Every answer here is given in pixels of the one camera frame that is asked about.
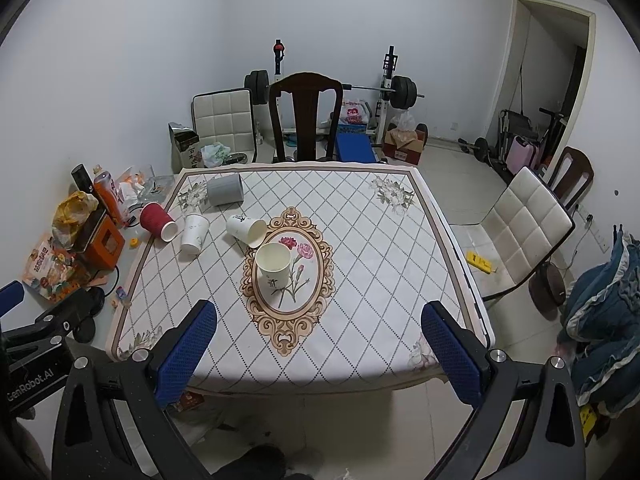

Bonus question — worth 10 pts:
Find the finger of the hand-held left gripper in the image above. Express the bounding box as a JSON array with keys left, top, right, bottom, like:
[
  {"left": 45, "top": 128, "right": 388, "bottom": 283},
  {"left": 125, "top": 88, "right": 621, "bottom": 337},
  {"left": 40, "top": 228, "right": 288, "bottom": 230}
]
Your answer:
[
  {"left": 0, "top": 280, "right": 25, "bottom": 319},
  {"left": 20, "top": 287, "right": 106, "bottom": 347}
]

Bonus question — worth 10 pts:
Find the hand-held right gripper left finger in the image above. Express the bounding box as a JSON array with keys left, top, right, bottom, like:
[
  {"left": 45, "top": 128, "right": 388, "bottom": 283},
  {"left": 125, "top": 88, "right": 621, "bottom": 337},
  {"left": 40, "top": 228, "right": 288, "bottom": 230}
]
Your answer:
[{"left": 51, "top": 299, "right": 218, "bottom": 480}]

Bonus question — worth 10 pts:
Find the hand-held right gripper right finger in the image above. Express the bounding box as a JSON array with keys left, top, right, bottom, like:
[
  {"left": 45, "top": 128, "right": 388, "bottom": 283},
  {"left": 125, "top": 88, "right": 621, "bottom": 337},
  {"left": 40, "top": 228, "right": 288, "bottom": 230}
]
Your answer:
[{"left": 421, "top": 301, "right": 587, "bottom": 480}]

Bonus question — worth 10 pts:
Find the white paper cup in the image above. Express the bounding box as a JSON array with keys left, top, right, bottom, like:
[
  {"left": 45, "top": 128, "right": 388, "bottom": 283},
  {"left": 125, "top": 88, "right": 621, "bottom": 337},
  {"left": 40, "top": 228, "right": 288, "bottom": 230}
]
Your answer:
[
  {"left": 254, "top": 243, "right": 292, "bottom": 294},
  {"left": 180, "top": 213, "right": 210, "bottom": 256},
  {"left": 226, "top": 214, "right": 267, "bottom": 248}
]

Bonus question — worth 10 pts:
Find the red ribbed paper cup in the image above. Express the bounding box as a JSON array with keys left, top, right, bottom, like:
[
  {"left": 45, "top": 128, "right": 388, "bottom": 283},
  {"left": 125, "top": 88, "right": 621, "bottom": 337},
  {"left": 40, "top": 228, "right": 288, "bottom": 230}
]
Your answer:
[{"left": 139, "top": 202, "right": 178, "bottom": 243}]

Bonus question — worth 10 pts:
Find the grey cup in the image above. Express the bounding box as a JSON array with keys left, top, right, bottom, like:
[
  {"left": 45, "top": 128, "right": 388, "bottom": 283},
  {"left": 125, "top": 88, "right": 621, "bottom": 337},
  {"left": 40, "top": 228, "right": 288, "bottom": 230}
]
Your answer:
[{"left": 206, "top": 172, "right": 244, "bottom": 207}]

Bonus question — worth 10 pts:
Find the colourful snack packet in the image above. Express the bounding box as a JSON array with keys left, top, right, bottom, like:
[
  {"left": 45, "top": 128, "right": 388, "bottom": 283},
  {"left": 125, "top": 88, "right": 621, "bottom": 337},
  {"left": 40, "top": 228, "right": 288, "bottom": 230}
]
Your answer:
[{"left": 22, "top": 235, "right": 87, "bottom": 302}]

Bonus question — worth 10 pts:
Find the orange box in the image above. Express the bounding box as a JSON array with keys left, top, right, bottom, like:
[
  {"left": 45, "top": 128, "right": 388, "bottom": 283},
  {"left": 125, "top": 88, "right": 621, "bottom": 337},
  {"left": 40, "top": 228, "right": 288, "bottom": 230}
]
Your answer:
[{"left": 74, "top": 209, "right": 126, "bottom": 269}]

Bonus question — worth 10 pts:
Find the yellow plastic bag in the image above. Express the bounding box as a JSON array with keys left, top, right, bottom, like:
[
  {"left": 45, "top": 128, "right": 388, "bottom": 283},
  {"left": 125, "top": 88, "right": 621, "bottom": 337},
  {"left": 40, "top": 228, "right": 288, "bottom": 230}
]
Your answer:
[{"left": 52, "top": 191, "right": 100, "bottom": 249}]

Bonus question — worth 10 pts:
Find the floral diamond-pattern tablecloth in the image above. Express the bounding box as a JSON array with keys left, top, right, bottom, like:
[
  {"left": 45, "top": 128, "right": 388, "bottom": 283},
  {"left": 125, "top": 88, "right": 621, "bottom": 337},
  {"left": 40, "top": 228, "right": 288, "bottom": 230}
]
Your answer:
[{"left": 106, "top": 167, "right": 496, "bottom": 395}]

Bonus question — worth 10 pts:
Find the orange bottle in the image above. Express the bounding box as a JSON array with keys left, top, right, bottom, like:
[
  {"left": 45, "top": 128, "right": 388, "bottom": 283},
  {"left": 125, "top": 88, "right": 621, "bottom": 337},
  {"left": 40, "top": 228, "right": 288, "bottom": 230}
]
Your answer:
[{"left": 93, "top": 171, "right": 124, "bottom": 227}]

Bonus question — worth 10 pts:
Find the black cylinder bottle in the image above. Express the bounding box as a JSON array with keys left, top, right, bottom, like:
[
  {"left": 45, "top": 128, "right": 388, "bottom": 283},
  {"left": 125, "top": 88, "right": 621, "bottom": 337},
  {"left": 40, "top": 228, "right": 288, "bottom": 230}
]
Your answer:
[{"left": 71, "top": 164, "right": 96, "bottom": 196}]

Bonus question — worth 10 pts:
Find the orange and white packet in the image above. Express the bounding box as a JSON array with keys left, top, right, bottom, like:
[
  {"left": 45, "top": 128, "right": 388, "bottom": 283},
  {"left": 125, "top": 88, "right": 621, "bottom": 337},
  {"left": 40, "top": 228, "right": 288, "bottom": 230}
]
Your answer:
[{"left": 116, "top": 166, "right": 151, "bottom": 202}]

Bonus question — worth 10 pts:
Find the white padded chair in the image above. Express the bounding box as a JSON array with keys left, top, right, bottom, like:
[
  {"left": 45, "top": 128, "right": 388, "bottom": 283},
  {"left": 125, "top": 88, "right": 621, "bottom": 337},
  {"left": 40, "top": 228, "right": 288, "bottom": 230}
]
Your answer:
[
  {"left": 191, "top": 88, "right": 259, "bottom": 165},
  {"left": 450, "top": 166, "right": 576, "bottom": 318}
]

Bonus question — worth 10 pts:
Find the clear glass dish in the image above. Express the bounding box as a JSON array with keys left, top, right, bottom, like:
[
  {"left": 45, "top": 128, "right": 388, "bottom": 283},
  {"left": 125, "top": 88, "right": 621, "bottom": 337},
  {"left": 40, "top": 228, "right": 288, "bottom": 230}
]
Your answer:
[{"left": 140, "top": 175, "right": 176, "bottom": 199}]

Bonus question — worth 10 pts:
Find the pile of denim clothes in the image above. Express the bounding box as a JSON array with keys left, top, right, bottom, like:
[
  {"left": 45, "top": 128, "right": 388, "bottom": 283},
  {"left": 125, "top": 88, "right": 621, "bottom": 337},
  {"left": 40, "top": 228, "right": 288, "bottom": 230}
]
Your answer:
[{"left": 556, "top": 232, "right": 640, "bottom": 417}]

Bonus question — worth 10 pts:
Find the white power strip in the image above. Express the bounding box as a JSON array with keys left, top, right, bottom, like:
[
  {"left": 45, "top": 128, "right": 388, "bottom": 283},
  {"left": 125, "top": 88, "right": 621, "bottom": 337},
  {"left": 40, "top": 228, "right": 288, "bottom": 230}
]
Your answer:
[{"left": 575, "top": 205, "right": 612, "bottom": 254}]

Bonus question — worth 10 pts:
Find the green and white plastic bag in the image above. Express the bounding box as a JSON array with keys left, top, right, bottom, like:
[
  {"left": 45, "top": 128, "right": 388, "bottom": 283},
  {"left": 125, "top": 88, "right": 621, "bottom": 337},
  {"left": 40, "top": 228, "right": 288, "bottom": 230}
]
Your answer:
[{"left": 200, "top": 143, "right": 232, "bottom": 169}]

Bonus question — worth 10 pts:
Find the black dumbbell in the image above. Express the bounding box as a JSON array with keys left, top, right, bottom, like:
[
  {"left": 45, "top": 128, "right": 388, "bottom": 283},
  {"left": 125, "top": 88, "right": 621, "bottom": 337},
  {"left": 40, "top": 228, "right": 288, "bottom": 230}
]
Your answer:
[{"left": 458, "top": 137, "right": 494, "bottom": 164}]

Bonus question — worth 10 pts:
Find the pink suitcase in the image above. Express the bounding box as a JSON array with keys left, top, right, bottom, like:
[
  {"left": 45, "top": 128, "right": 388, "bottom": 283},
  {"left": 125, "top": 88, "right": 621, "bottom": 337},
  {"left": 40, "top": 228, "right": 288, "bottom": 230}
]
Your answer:
[{"left": 505, "top": 136, "right": 541, "bottom": 174}]

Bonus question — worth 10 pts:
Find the cardboard box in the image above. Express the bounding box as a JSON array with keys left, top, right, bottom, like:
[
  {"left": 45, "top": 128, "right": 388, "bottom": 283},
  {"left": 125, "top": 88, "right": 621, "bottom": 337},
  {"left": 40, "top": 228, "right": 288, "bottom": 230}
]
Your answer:
[{"left": 382, "top": 127, "right": 429, "bottom": 166}]

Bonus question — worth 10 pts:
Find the dark wooden chair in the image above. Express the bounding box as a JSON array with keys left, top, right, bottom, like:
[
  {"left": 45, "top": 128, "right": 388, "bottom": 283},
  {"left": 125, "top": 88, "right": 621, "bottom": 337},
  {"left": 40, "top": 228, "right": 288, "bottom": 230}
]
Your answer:
[
  {"left": 547, "top": 146, "right": 595, "bottom": 211},
  {"left": 268, "top": 72, "right": 344, "bottom": 164}
]

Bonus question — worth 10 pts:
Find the blue weight bench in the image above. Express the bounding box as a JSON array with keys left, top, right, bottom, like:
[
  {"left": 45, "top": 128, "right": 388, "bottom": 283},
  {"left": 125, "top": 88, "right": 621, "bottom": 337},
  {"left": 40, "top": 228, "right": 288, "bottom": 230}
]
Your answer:
[{"left": 334, "top": 132, "right": 381, "bottom": 164}]

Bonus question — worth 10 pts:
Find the folded metal trolley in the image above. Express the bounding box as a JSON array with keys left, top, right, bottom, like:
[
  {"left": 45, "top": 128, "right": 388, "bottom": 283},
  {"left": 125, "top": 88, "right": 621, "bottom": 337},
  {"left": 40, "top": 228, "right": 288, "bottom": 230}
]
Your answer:
[{"left": 497, "top": 107, "right": 534, "bottom": 161}]

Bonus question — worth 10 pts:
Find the clear plastic bag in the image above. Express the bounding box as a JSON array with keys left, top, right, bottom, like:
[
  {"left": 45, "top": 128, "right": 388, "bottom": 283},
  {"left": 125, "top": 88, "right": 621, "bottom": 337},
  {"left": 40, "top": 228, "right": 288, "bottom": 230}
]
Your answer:
[{"left": 390, "top": 110, "right": 417, "bottom": 134}]

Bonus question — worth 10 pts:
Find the black kick scooter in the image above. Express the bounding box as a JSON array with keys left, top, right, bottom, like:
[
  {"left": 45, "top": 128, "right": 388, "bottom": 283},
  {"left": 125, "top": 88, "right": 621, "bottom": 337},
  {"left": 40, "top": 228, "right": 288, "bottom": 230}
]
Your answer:
[{"left": 537, "top": 106, "right": 569, "bottom": 162}]

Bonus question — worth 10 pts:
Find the red and white plastic bag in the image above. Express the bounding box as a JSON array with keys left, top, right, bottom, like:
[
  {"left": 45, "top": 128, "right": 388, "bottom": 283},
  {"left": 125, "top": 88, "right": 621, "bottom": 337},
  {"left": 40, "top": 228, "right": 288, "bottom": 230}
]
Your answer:
[{"left": 340, "top": 100, "right": 372, "bottom": 126}]

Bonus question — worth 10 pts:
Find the black barbell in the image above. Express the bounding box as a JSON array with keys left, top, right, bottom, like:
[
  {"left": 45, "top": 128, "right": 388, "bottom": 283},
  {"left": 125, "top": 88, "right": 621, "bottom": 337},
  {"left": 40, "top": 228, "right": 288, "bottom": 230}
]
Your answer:
[{"left": 244, "top": 70, "right": 426, "bottom": 110}]

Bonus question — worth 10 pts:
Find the white barbell rack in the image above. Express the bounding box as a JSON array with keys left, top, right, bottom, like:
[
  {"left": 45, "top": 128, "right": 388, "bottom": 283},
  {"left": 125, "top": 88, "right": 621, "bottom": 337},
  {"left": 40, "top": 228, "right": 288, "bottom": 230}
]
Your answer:
[{"left": 272, "top": 39, "right": 399, "bottom": 137}]

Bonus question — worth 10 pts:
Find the black cable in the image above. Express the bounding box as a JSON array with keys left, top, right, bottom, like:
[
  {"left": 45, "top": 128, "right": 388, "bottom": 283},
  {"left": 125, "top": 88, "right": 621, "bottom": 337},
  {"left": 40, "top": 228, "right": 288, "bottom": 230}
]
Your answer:
[{"left": 89, "top": 264, "right": 122, "bottom": 288}]

